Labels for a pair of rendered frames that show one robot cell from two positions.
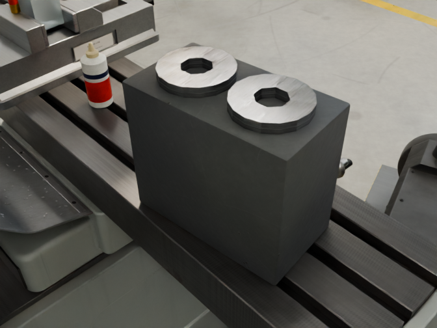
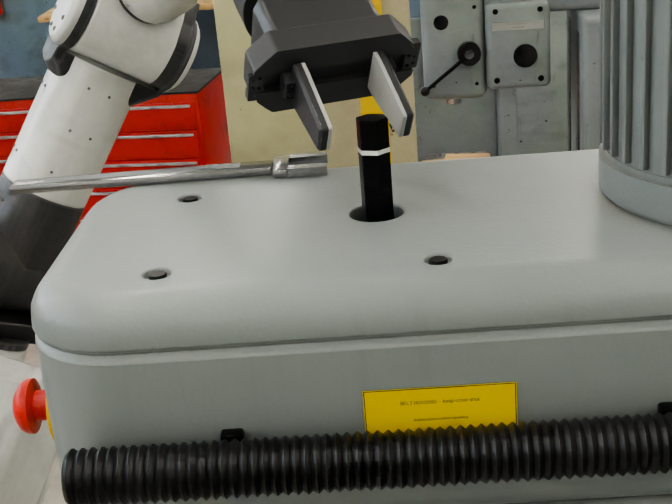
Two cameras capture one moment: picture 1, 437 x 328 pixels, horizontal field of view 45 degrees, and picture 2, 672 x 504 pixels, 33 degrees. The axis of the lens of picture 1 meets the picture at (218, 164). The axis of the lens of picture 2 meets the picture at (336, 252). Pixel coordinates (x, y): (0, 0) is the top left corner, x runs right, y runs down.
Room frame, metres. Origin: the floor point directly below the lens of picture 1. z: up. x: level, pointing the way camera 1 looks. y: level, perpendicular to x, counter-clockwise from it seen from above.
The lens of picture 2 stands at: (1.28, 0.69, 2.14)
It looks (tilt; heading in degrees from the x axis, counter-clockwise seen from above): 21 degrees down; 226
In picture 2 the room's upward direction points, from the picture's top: 5 degrees counter-clockwise
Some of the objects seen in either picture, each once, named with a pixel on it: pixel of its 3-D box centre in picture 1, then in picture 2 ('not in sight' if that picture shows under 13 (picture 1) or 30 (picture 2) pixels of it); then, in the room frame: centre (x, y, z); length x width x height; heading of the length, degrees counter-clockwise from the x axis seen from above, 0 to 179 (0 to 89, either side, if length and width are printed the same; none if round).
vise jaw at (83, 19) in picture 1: (68, 8); not in sight; (0.91, 0.27, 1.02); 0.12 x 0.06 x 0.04; 45
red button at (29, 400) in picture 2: not in sight; (39, 405); (0.93, 0.02, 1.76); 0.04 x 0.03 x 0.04; 43
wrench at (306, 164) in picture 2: not in sight; (169, 174); (0.79, 0.02, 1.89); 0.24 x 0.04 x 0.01; 134
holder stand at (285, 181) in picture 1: (231, 153); not in sight; (0.48, -0.02, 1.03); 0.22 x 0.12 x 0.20; 50
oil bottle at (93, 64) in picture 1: (95, 73); not in sight; (0.74, 0.20, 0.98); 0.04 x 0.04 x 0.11
